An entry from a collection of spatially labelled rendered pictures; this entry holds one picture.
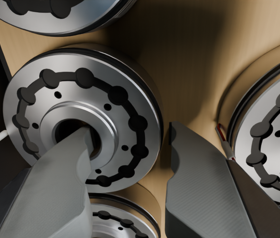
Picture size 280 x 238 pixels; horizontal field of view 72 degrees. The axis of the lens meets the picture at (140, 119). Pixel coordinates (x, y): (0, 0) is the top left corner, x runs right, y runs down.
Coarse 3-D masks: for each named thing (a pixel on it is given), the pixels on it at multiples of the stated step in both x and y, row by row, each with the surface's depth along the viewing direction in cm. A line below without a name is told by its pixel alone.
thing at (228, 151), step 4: (216, 128) 13; (220, 132) 12; (220, 136) 12; (220, 140) 12; (224, 140) 11; (224, 144) 11; (228, 144) 11; (224, 148) 11; (228, 148) 11; (224, 152) 11; (228, 152) 10; (232, 152) 10; (228, 156) 10; (232, 156) 10
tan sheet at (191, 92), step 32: (160, 0) 11; (192, 0) 11; (224, 0) 10; (256, 0) 10; (0, 32) 13; (96, 32) 12; (128, 32) 12; (160, 32) 12; (192, 32) 11; (224, 32) 11; (256, 32) 11; (160, 64) 12; (192, 64) 12; (224, 64) 12; (192, 96) 13; (224, 96) 13; (192, 128) 14; (160, 160) 16; (160, 192) 18
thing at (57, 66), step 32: (32, 64) 10; (64, 64) 10; (96, 64) 10; (32, 96) 11; (64, 96) 11; (96, 96) 11; (128, 96) 10; (32, 128) 12; (128, 128) 11; (160, 128) 12; (32, 160) 13; (128, 160) 12; (96, 192) 14
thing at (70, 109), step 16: (48, 112) 11; (64, 112) 11; (80, 112) 11; (96, 112) 11; (48, 128) 11; (96, 128) 11; (112, 128) 11; (48, 144) 12; (112, 144) 11; (96, 160) 12
